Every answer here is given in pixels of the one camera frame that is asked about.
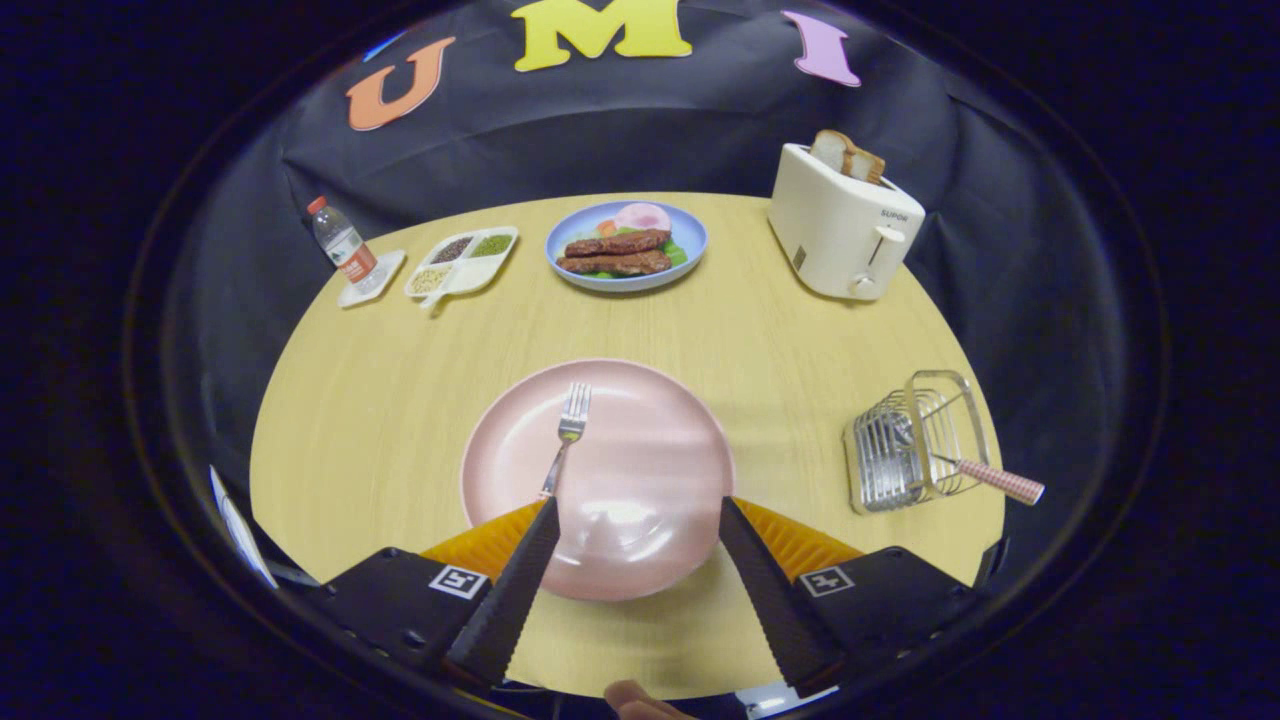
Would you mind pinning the green lettuce leaves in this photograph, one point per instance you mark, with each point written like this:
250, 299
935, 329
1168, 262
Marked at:
678, 252

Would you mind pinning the brown grilled sausage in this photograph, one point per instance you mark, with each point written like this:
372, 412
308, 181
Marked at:
615, 263
620, 242

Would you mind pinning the clear water bottle red label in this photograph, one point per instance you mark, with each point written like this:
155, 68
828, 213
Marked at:
345, 245

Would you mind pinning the small white coaster tray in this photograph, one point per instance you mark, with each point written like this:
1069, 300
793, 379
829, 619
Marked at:
392, 265

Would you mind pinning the pink ham slice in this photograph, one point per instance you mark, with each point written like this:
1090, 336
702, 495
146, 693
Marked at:
642, 216

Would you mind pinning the black table clamp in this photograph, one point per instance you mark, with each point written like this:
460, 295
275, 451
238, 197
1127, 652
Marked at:
990, 560

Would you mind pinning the blue food plate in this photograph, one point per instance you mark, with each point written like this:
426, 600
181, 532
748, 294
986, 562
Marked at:
695, 235

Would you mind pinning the toast bread slice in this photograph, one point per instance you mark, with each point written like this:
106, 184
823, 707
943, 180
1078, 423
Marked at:
830, 150
870, 165

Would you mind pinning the white divided condiment tray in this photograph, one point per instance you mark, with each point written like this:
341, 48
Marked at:
475, 272

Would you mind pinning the pink plate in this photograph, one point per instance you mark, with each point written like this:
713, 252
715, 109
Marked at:
620, 460

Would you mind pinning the white toaster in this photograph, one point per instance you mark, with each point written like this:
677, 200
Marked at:
830, 230

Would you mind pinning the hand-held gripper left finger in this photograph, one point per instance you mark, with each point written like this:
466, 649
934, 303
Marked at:
515, 600

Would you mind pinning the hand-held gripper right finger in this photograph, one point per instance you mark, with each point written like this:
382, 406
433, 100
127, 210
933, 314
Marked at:
770, 600

